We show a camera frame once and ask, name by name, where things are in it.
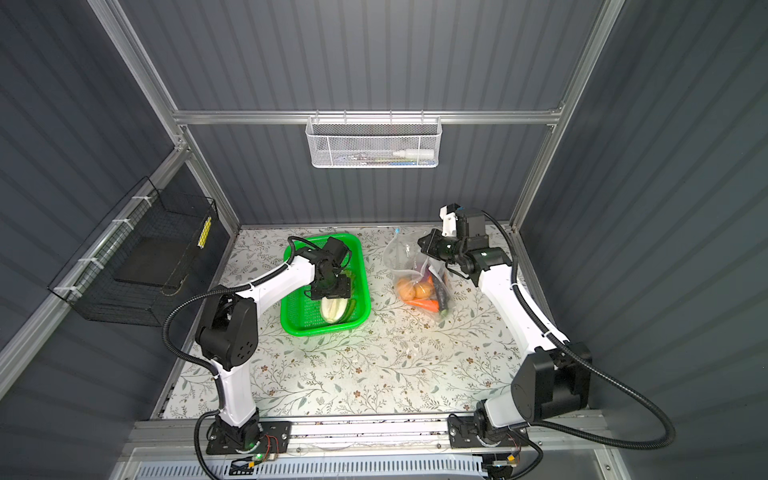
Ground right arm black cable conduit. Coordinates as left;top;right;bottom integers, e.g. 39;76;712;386
479;209;677;451

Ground green plastic basket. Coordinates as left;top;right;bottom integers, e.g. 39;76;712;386
280;233;372;336

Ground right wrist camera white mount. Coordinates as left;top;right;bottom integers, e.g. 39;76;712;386
439;203;461;238

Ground white wire wall basket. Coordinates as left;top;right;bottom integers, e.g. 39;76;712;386
305;114;443;169

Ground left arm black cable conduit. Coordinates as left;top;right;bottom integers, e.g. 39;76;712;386
161;235;325;480

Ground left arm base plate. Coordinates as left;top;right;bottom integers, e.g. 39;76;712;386
205;418;293;455

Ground clear zip top bag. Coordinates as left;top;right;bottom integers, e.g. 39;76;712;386
382;228;451;318

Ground black wire wall basket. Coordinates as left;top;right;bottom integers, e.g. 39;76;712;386
48;184;226;327

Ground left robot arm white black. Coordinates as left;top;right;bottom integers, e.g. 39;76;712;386
196;236;352;428

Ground black pad in basket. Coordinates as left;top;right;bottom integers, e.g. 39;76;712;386
114;237;198;290

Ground white vented cable duct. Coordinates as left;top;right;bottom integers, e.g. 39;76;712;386
128;454;488;480

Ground orange carrot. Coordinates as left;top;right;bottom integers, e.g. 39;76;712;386
407;299;440;313

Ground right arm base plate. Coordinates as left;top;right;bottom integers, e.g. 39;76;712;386
446;411;529;450

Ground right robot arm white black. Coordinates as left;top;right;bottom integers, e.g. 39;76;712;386
418;204;591;443

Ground white marker in basket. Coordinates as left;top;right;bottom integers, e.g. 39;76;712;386
392;149;435;161

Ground napa cabbage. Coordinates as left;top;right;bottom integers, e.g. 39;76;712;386
320;297;354;325

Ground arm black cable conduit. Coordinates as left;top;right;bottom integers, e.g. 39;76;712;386
479;209;677;451
161;235;325;480

